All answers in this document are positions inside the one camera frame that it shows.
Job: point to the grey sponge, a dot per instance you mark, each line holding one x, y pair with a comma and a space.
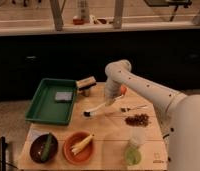
63, 96

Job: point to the white dish brush black head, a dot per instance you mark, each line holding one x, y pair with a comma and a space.
89, 112

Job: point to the orange bowl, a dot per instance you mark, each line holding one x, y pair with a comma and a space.
82, 157

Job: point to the pile of brown beans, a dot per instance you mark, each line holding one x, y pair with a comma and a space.
140, 120

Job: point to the beige gripper fingers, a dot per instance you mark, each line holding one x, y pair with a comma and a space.
109, 101

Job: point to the green cucumber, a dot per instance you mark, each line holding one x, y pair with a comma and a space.
46, 150

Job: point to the dark brown bowl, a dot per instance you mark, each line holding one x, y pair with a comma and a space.
37, 147

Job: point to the green plastic tray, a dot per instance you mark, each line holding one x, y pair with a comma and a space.
44, 109

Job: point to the wooden scrub brush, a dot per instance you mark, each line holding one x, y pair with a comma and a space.
84, 85

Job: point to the yellow corn sticks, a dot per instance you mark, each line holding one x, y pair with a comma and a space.
78, 147

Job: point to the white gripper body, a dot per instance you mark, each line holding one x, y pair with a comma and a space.
112, 88

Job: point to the black stand at left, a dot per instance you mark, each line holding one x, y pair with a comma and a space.
3, 147

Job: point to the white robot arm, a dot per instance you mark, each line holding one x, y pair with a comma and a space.
184, 110

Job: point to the red object on shelf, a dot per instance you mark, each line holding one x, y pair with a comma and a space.
77, 21

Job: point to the orange tomato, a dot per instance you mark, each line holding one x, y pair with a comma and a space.
123, 90

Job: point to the clear plastic cup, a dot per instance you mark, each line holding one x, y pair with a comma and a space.
138, 136

